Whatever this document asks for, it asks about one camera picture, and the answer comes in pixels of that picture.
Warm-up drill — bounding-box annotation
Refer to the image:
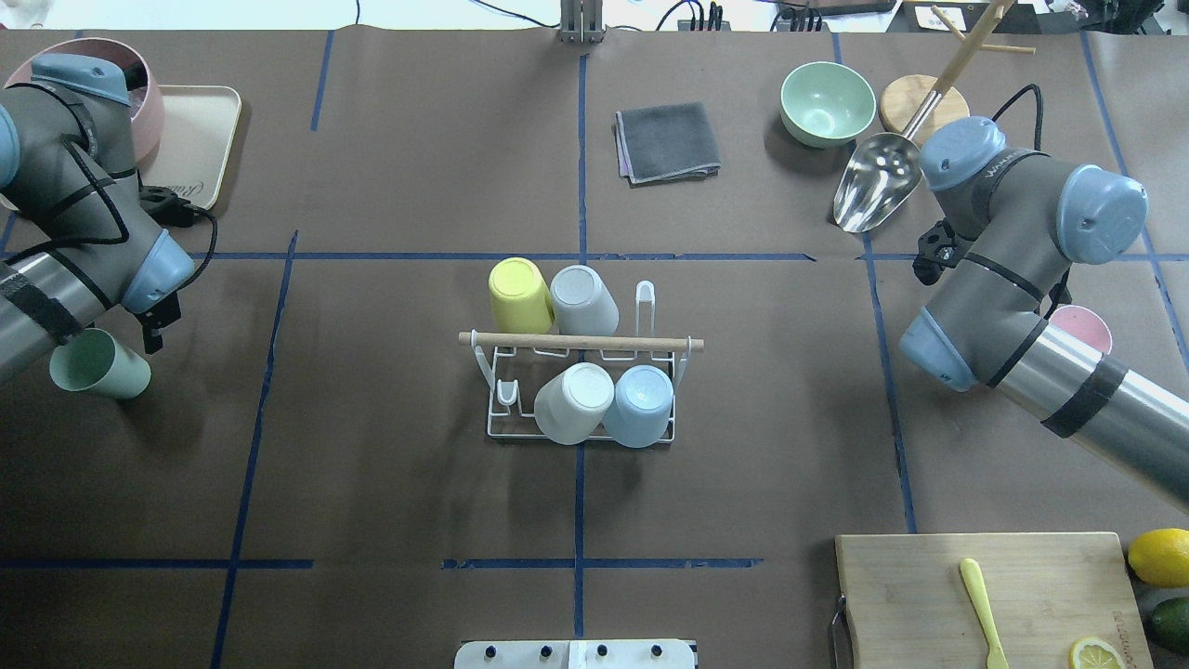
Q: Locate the wooden cutting board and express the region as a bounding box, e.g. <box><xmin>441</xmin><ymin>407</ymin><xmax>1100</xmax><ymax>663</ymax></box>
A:
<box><xmin>833</xmin><ymin>532</ymin><xmax>1155</xmax><ymax>669</ymax></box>

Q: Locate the pink cup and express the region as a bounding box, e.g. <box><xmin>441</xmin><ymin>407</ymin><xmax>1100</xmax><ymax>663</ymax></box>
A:
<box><xmin>1048</xmin><ymin>304</ymin><xmax>1114</xmax><ymax>354</ymax></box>

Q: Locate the white cup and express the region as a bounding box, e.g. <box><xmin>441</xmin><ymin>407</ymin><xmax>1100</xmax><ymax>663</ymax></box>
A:
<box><xmin>534</xmin><ymin>361</ymin><xmax>615</xmax><ymax>444</ymax></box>

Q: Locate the mint green bowl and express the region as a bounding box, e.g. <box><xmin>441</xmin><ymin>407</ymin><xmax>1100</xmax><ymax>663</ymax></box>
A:
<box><xmin>778</xmin><ymin>62</ymin><xmax>877</xmax><ymax>149</ymax></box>

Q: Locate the beige serving tray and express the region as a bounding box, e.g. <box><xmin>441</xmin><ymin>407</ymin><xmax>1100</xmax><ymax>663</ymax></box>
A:
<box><xmin>137</xmin><ymin>86</ymin><xmax>243</xmax><ymax>209</ymax></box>

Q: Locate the white wire cup rack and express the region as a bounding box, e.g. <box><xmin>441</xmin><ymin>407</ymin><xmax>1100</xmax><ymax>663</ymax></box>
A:
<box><xmin>458</xmin><ymin>280</ymin><xmax>705</xmax><ymax>448</ymax></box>

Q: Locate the whole yellow lemon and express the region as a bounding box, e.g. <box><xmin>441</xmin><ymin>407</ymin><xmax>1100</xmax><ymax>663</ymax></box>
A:
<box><xmin>1127</xmin><ymin>528</ymin><xmax>1188</xmax><ymax>588</ymax></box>

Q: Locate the wooden mug tree stand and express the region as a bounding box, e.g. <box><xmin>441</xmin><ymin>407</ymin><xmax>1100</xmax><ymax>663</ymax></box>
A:
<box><xmin>877</xmin><ymin>1</ymin><xmax>1036</xmax><ymax>147</ymax></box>

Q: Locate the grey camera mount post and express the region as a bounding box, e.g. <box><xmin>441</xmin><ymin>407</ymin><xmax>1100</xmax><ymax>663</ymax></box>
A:
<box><xmin>556</xmin><ymin>0</ymin><xmax>606</xmax><ymax>44</ymax></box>

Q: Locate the grey cup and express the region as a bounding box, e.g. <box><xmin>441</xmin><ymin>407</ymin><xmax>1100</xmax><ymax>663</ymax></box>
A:
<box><xmin>549</xmin><ymin>264</ymin><xmax>619</xmax><ymax>337</ymax></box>

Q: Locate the green avocado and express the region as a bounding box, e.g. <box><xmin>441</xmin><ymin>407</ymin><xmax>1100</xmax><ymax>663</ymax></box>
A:
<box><xmin>1147</xmin><ymin>597</ymin><xmax>1188</xmax><ymax>656</ymax></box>

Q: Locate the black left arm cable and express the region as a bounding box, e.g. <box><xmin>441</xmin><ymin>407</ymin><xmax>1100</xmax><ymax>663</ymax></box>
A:
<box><xmin>0</xmin><ymin>93</ymin><xmax>218</xmax><ymax>294</ymax></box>

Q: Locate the green cup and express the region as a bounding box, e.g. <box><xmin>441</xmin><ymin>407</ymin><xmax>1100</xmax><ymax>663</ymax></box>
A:
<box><xmin>48</xmin><ymin>329</ymin><xmax>151</xmax><ymax>400</ymax></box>

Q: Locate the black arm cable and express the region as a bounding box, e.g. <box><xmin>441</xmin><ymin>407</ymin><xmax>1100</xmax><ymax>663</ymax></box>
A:
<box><xmin>992</xmin><ymin>84</ymin><xmax>1071</xmax><ymax>321</ymax></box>
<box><xmin>0</xmin><ymin>93</ymin><xmax>218</xmax><ymax>294</ymax></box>

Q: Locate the metal scoop wooden handle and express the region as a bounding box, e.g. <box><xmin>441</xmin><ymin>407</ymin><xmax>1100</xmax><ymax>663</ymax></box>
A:
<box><xmin>832</xmin><ymin>1</ymin><xmax>1014</xmax><ymax>233</ymax></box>

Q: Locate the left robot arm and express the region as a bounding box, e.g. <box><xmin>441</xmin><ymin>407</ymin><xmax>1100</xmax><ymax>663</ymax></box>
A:
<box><xmin>1</xmin><ymin>52</ymin><xmax>196</xmax><ymax>380</ymax></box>

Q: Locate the yellow cup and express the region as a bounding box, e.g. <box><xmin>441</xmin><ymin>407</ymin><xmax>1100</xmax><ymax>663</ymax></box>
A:
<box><xmin>487</xmin><ymin>257</ymin><xmax>554</xmax><ymax>335</ymax></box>

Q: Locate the lemon slice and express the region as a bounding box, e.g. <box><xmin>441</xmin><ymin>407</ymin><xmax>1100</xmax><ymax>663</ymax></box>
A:
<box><xmin>1067</xmin><ymin>636</ymin><xmax>1127</xmax><ymax>669</ymax></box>

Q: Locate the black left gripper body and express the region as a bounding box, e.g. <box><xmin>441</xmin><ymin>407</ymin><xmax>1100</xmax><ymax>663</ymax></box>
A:
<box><xmin>136</xmin><ymin>291</ymin><xmax>181</xmax><ymax>355</ymax></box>

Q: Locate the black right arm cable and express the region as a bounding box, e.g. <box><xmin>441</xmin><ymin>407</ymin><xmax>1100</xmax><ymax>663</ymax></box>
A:
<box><xmin>992</xmin><ymin>84</ymin><xmax>1071</xmax><ymax>321</ymax></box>

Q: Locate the pink bowl with ice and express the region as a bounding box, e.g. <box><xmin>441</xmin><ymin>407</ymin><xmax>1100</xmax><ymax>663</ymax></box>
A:
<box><xmin>6</xmin><ymin>37</ymin><xmax>165</xmax><ymax>162</ymax></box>

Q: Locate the grey folded cloth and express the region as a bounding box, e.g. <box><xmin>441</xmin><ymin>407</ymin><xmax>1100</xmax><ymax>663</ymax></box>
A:
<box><xmin>615</xmin><ymin>102</ymin><xmax>722</xmax><ymax>187</ymax></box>

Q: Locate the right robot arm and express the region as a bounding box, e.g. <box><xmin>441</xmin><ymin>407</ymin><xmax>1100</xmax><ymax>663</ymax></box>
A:
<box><xmin>900</xmin><ymin>116</ymin><xmax>1188</xmax><ymax>505</ymax></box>

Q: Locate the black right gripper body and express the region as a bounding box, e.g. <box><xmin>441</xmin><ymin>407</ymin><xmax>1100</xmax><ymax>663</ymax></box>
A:
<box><xmin>912</xmin><ymin>219</ymin><xmax>967</xmax><ymax>285</ymax></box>

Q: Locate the yellow plastic knife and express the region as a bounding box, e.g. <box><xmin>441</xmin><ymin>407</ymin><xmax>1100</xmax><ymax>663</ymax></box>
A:
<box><xmin>960</xmin><ymin>557</ymin><xmax>1008</xmax><ymax>668</ymax></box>

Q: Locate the light blue cup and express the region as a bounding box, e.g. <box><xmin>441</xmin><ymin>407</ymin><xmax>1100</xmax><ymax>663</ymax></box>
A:
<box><xmin>602</xmin><ymin>365</ymin><xmax>674</xmax><ymax>448</ymax></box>

